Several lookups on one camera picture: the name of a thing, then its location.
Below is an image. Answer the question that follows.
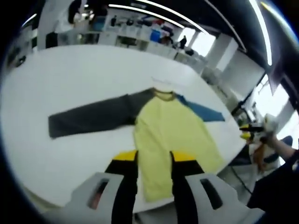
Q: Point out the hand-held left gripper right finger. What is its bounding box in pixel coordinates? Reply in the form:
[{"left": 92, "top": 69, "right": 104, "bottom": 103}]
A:
[{"left": 170, "top": 150, "right": 265, "bottom": 224}]

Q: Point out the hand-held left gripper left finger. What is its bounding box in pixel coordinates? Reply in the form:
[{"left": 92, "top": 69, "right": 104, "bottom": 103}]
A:
[{"left": 44, "top": 150, "right": 140, "bottom": 224}]

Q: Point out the yellow blue grey garment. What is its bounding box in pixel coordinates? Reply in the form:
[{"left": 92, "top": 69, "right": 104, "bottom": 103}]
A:
[{"left": 48, "top": 87, "right": 226, "bottom": 203}]

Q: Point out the person's right hand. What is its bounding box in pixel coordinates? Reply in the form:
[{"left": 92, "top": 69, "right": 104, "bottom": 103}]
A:
[{"left": 260, "top": 133, "right": 281, "bottom": 150}]

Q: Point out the person's arm dark sleeve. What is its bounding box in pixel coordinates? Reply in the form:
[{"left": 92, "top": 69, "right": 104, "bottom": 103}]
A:
[{"left": 247, "top": 150, "right": 299, "bottom": 212}]

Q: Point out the long ceiling light strip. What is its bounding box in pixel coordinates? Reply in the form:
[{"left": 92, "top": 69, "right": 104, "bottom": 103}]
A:
[
  {"left": 108, "top": 4, "right": 206, "bottom": 31},
  {"left": 248, "top": 0, "right": 273, "bottom": 66}
]

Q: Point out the blue bin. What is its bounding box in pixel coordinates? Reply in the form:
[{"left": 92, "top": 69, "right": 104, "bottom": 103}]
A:
[{"left": 150, "top": 29, "right": 162, "bottom": 42}]

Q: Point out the black cabinet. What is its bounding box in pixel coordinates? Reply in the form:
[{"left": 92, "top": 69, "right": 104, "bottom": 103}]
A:
[{"left": 45, "top": 32, "right": 58, "bottom": 49}]

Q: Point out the white square pillar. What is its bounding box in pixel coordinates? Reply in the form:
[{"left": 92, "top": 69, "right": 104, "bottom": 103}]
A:
[{"left": 37, "top": 0, "right": 76, "bottom": 49}]

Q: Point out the black cable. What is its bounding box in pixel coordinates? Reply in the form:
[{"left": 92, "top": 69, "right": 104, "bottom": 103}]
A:
[{"left": 230, "top": 166, "right": 255, "bottom": 195}]

